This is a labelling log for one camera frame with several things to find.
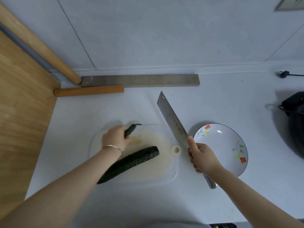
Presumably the rose gold bracelet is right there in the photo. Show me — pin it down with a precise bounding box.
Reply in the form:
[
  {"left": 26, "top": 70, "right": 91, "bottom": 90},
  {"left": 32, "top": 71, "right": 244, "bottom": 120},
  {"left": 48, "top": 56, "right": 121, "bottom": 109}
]
[{"left": 102, "top": 145, "right": 123, "bottom": 154}]

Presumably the grey pipe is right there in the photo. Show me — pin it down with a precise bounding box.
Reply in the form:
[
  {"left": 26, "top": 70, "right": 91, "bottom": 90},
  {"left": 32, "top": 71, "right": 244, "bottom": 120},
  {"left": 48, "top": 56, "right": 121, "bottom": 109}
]
[{"left": 0, "top": 21, "right": 63, "bottom": 81}]

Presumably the grey metal bar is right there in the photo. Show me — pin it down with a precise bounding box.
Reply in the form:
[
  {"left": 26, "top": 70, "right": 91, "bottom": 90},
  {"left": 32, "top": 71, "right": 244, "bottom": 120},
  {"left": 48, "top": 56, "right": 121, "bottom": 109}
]
[{"left": 79, "top": 74, "right": 200, "bottom": 88}]

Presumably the black plug with cable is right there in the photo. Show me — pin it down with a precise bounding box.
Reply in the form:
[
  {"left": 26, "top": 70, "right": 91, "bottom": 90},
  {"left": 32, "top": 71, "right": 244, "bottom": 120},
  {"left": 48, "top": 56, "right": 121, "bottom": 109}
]
[{"left": 278, "top": 71, "right": 304, "bottom": 79}]

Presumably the black object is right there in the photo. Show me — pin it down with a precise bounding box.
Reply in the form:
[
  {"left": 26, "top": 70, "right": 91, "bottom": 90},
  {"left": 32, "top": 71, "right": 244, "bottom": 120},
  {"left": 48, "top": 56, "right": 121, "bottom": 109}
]
[{"left": 209, "top": 222, "right": 241, "bottom": 228}]

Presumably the person's right hand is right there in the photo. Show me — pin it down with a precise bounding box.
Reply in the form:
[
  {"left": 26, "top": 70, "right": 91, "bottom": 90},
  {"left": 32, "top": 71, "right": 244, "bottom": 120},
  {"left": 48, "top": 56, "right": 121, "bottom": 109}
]
[{"left": 187, "top": 136, "right": 224, "bottom": 176}]

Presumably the person's left hand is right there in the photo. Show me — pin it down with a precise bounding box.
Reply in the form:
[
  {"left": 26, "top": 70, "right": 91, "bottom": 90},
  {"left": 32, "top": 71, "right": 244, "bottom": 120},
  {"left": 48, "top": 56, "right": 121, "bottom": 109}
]
[{"left": 102, "top": 125, "right": 131, "bottom": 152}]

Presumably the person's left forearm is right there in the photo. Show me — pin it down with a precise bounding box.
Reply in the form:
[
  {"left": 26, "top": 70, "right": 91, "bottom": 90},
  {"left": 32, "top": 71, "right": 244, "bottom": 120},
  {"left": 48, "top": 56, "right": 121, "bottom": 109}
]
[{"left": 0, "top": 146, "right": 123, "bottom": 228}]

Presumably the white floral plate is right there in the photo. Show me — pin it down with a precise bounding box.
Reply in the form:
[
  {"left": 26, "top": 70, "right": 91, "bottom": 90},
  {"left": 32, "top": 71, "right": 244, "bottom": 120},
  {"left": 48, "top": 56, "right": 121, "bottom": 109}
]
[{"left": 193, "top": 123, "right": 249, "bottom": 177}]

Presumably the translucent white cutting board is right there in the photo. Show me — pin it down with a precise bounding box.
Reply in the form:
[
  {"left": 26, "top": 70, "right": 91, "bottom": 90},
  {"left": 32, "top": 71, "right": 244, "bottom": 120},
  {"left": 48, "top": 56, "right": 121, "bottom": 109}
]
[{"left": 88, "top": 124, "right": 179, "bottom": 184}]

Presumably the person's right forearm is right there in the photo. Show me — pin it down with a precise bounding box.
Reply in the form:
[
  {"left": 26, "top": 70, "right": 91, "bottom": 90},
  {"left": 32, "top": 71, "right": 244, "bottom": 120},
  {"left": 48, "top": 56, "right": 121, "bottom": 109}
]
[{"left": 204, "top": 164, "right": 304, "bottom": 228}]

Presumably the cut cucumber end piece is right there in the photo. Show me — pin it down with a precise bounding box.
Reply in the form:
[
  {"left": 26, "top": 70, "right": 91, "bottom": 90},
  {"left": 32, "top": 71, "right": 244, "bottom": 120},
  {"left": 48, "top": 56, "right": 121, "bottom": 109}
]
[{"left": 124, "top": 123, "right": 142, "bottom": 138}]

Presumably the large wooden board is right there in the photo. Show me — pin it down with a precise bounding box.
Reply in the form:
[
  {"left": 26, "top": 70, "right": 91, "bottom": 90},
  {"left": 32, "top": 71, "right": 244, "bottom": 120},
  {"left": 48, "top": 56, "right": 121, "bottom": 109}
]
[{"left": 0, "top": 31, "right": 61, "bottom": 221}]

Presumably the steel cleaver knife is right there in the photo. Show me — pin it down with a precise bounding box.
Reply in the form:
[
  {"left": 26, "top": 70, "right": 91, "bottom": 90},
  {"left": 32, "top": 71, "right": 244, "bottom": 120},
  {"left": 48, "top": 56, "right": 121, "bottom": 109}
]
[{"left": 156, "top": 91, "right": 218, "bottom": 190}]

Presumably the dark green cucumber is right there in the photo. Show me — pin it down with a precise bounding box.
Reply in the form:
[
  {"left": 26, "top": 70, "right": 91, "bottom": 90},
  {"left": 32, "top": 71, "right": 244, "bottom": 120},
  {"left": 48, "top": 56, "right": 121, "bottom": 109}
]
[{"left": 97, "top": 146, "right": 160, "bottom": 185}]

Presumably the long wooden rolling pin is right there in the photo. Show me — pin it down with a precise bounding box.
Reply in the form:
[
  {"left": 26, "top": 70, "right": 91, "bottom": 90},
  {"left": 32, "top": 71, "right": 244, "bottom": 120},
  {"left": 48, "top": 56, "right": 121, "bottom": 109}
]
[{"left": 0, "top": 2, "right": 82, "bottom": 85}]

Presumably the black wok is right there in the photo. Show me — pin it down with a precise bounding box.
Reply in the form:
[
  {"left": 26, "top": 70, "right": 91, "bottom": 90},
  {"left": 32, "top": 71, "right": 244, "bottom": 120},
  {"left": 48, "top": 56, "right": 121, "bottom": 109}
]
[{"left": 278, "top": 91, "right": 304, "bottom": 161}]

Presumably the short wooden rolling pin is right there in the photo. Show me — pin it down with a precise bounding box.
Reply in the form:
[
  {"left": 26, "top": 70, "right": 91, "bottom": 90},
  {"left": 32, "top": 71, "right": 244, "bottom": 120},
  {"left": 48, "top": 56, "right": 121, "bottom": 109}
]
[{"left": 54, "top": 85, "right": 124, "bottom": 97}]

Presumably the wall socket plate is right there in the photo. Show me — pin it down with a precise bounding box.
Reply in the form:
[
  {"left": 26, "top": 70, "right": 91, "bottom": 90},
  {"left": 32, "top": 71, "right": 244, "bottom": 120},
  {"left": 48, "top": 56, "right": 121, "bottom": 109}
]
[{"left": 274, "top": 0, "right": 304, "bottom": 12}]

